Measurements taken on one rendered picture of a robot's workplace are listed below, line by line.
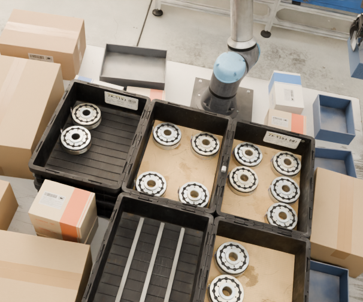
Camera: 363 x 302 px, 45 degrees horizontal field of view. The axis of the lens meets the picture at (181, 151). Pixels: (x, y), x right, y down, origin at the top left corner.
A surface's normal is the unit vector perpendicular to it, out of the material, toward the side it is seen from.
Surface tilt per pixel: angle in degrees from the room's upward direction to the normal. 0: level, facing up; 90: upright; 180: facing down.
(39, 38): 0
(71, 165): 0
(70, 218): 0
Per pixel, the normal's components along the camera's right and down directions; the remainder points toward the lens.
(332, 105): -0.14, 0.80
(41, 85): 0.11, -0.57
